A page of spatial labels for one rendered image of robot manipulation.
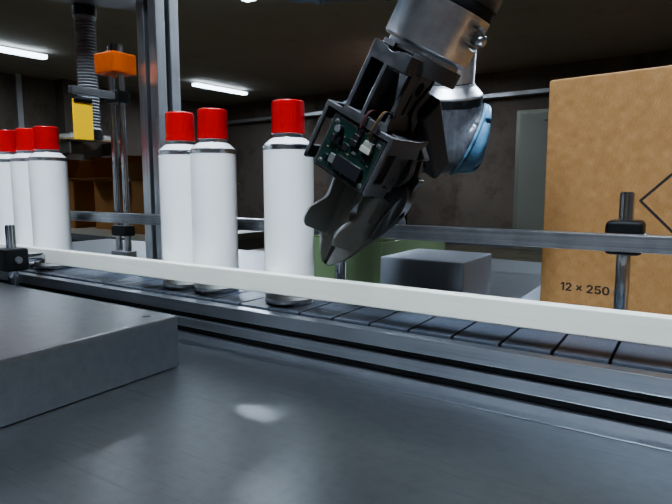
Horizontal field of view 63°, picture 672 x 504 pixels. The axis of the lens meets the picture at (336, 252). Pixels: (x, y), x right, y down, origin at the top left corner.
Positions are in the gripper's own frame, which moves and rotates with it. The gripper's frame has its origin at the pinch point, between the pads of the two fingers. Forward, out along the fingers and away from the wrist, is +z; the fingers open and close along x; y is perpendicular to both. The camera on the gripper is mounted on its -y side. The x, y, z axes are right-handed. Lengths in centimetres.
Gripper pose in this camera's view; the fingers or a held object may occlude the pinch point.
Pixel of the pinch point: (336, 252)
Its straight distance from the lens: 55.2
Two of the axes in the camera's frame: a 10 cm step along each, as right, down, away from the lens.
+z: -4.2, 8.3, 3.7
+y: -5.4, 1.0, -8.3
